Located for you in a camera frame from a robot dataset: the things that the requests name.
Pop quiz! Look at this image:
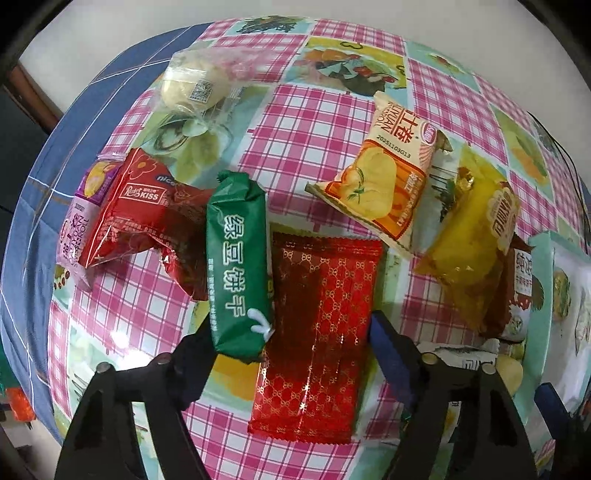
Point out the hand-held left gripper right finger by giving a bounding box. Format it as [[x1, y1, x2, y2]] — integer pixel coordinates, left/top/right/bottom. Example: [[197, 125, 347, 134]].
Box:
[[369, 310, 539, 480]]

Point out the yellow translucent snack packet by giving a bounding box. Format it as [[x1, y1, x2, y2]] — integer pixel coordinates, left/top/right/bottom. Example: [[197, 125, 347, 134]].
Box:
[[413, 148, 522, 330]]

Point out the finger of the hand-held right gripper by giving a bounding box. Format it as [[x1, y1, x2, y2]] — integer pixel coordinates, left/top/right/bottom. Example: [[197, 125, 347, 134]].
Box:
[[534, 382, 575, 430]]

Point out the brown wooden rail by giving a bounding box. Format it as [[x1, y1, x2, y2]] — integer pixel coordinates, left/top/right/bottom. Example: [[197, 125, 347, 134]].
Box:
[[0, 60, 64, 136]]

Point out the orange plastic object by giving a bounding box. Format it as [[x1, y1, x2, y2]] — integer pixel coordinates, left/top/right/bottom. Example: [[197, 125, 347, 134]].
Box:
[[7, 387, 37, 422]]

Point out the red flower print snack packet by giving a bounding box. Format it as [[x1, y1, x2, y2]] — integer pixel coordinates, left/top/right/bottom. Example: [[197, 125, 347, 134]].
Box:
[[78, 148, 219, 302]]

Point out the red gold patterned packet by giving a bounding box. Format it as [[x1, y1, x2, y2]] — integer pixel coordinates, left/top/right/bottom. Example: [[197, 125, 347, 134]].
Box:
[[247, 231, 385, 445]]

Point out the blue cloth with white lines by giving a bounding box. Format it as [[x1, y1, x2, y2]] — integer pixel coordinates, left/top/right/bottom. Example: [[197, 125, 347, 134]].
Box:
[[0, 25, 215, 446]]

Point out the cream orange chip packet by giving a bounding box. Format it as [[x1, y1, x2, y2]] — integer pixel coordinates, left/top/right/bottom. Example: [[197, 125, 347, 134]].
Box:
[[305, 91, 454, 259]]

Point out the brown milk snack packet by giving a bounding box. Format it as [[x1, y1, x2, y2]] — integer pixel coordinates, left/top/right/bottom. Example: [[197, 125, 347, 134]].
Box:
[[480, 240, 539, 344]]

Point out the clear bag with bun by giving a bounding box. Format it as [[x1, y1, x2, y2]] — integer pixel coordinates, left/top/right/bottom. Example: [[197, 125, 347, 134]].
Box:
[[148, 48, 259, 139]]

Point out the purple snack packet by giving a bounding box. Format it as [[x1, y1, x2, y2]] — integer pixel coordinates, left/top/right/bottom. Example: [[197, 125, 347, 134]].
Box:
[[55, 159, 125, 288]]

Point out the teal cardboard box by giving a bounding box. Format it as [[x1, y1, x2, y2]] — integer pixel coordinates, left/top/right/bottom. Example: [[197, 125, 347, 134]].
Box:
[[501, 231, 591, 462]]

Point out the black cable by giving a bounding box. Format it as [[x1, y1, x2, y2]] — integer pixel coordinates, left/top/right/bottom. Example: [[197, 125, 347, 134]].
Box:
[[526, 113, 588, 204]]

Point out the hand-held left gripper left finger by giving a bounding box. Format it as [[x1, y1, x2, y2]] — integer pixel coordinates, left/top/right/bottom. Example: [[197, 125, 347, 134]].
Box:
[[58, 318, 222, 480]]

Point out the white corn print packet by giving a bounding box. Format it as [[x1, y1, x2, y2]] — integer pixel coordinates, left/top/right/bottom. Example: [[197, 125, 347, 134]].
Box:
[[418, 339, 502, 444]]

